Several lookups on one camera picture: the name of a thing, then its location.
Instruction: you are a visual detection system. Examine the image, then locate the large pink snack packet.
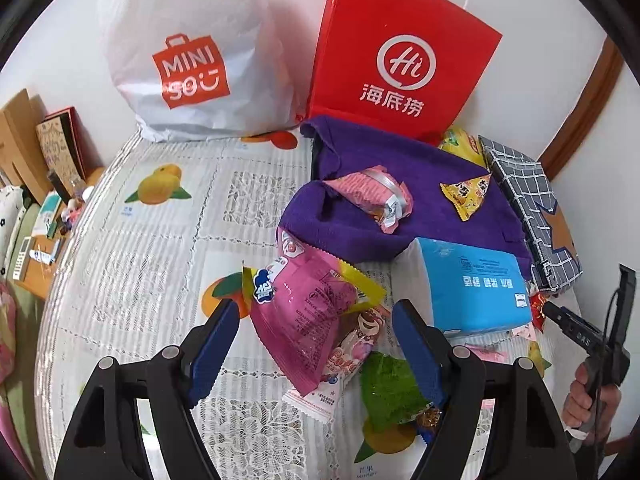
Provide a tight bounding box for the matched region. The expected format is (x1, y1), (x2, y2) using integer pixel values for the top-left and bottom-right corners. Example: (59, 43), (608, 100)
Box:
(242, 227), (388, 396)

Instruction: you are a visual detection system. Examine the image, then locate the wooden door frame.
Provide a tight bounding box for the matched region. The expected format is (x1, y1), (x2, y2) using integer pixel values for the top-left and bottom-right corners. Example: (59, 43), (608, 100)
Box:
(537, 37), (626, 181)

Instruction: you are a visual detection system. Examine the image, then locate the white floral cushion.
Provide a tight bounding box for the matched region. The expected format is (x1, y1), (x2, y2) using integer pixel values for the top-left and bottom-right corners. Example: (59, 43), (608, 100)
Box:
(0, 185), (26, 281)

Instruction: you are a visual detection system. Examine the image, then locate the red paper bag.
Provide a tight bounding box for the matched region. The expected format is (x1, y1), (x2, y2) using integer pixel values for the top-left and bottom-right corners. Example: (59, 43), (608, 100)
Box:
(305, 0), (503, 146)

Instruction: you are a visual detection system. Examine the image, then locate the pink bear print snack packet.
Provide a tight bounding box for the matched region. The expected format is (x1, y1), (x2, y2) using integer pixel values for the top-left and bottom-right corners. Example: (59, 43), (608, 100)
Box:
(282, 305), (377, 422)

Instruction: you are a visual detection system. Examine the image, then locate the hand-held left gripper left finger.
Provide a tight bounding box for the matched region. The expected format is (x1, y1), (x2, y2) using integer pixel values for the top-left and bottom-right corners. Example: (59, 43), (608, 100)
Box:
(54, 296), (242, 480)

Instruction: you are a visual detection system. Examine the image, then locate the green snack packet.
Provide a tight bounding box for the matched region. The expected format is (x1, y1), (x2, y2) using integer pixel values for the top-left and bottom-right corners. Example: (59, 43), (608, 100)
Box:
(360, 351), (436, 433)

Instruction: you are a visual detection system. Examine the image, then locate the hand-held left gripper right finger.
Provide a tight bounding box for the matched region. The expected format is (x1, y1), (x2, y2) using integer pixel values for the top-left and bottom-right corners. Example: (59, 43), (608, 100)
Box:
(391, 298), (576, 480)

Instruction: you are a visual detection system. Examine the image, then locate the small red candy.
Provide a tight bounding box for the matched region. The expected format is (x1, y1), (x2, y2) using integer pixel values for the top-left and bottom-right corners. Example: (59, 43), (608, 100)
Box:
(527, 292), (551, 331)

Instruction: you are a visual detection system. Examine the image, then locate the yellow triangular snack packet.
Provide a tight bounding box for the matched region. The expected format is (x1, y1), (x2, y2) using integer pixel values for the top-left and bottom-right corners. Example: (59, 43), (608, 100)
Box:
(439, 171), (493, 222)

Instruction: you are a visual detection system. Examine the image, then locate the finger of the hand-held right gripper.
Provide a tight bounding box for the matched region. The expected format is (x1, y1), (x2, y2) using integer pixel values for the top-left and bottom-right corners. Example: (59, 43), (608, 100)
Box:
(542, 300), (576, 333)

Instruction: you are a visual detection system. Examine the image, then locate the brown cardboard box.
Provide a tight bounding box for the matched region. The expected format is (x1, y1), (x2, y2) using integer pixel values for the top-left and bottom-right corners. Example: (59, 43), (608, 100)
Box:
(0, 87), (53, 201)

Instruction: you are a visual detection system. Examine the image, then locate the grey checked fabric box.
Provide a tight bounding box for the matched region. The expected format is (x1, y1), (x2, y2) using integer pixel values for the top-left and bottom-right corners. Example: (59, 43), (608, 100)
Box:
(477, 135), (585, 291)

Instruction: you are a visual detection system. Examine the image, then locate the blue tissue pack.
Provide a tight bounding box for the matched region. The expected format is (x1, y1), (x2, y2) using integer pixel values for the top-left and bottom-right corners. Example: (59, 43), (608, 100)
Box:
(390, 237), (533, 336)

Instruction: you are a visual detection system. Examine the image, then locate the white remote control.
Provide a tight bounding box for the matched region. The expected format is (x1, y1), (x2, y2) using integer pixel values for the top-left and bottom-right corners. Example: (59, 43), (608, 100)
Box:
(10, 237), (33, 281)

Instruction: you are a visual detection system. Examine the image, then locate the yellow chips bag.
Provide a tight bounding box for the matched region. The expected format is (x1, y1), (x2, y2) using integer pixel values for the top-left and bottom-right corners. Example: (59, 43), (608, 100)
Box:
(437, 127), (488, 168)

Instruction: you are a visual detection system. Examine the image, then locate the purple cloth lined basket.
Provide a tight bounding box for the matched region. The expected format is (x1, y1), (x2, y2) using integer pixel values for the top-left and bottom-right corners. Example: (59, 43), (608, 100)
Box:
(277, 115), (533, 281)

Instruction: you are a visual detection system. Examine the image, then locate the pink cloth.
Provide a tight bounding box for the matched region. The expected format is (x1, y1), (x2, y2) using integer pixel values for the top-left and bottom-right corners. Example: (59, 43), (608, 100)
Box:
(0, 280), (36, 461)

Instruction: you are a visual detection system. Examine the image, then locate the white plastic shopping bag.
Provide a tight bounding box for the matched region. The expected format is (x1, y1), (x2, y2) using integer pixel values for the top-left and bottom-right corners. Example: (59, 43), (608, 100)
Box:
(97, 0), (301, 143)

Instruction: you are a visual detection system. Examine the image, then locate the pink packet with clear cup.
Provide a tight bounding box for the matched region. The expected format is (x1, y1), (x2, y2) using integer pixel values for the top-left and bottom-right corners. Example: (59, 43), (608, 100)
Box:
(322, 165), (415, 235)

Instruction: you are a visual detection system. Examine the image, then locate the small yellow packet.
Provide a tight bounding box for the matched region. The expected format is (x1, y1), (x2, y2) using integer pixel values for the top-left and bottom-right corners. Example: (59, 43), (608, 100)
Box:
(527, 341), (553, 378)

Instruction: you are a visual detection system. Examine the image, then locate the red blue candy wrapper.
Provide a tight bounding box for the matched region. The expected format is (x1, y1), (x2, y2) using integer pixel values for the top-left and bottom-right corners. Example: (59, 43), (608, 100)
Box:
(415, 407), (446, 443)

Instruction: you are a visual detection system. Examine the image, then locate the red edged patterned box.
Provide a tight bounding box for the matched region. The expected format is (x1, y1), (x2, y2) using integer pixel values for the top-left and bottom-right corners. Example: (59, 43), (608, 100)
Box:
(35, 106), (93, 186)

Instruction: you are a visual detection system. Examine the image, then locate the person's right hand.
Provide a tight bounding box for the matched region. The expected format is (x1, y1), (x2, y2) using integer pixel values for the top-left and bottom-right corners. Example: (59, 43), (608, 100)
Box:
(561, 362), (615, 443)

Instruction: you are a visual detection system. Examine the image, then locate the teal white box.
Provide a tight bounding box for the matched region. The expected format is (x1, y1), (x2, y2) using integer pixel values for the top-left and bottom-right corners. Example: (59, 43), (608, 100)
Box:
(32, 192), (63, 238)

